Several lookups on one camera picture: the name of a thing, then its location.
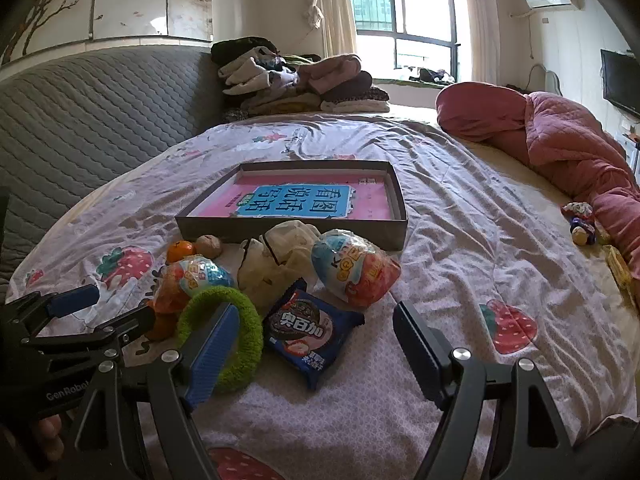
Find orange tangerine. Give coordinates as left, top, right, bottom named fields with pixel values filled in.
left=166, top=241, right=197, bottom=264

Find dark clothes on windowsill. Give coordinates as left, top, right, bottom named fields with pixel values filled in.
left=417, top=66, right=456, bottom=83

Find large egg-shaped candy packet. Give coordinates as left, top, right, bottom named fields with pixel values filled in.
left=311, top=229, right=402, bottom=309

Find green fuzzy ring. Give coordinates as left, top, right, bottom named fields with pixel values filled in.
left=176, top=287, right=264, bottom=394

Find small egg-shaped candy packet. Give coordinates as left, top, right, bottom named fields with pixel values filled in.
left=147, top=255, right=236, bottom=343

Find black television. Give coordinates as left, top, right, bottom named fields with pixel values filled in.
left=600, top=49, right=640, bottom=121

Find brown walnut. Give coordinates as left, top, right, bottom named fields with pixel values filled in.
left=194, top=235, right=223, bottom=258

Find crumpled white plastic bag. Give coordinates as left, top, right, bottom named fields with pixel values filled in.
left=236, top=220, right=321, bottom=311

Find yellow snack packet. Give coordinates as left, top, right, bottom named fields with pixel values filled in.
left=602, top=245, right=636, bottom=301

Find cream tied curtain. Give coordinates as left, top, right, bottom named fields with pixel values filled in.
left=300, top=0, right=358, bottom=58

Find dark framed window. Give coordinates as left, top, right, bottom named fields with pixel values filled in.
left=346, top=0, right=461, bottom=83

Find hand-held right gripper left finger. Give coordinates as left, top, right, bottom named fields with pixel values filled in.
left=65, top=301, right=242, bottom=480

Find shallow grey cardboard box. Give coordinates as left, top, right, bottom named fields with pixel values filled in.
left=175, top=161, right=408, bottom=252

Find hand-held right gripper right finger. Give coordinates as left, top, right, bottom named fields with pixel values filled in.
left=392, top=301, right=586, bottom=480

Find pink pillow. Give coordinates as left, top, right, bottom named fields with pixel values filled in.
left=435, top=81, right=531, bottom=143

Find pink quilted blanket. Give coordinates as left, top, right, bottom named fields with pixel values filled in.
left=525, top=91, right=640, bottom=281

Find pile of folded clothes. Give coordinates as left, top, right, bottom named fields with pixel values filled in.
left=210, top=36, right=391, bottom=123

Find blue cookie packet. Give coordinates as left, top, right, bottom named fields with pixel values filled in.
left=262, top=280, right=366, bottom=392

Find green windowsill mat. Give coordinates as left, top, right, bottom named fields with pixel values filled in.
left=375, top=77, right=443, bottom=89

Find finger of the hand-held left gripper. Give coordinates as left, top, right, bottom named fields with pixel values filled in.
left=20, top=302, right=156, bottom=361
left=5, top=284, right=101, bottom=333

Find blossom printed wall panel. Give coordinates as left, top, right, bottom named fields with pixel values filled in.
left=0, top=0, right=213, bottom=66

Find shiny wrapped candy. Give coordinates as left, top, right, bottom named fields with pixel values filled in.
left=561, top=201, right=594, bottom=222

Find cream sheer curtain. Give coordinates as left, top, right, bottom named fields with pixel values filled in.
left=459, top=0, right=501, bottom=86

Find person's left hand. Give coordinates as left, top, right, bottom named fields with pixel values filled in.
left=29, top=414, right=64, bottom=463

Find grey quilted headboard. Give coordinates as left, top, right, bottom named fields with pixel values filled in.
left=0, top=46, right=226, bottom=301

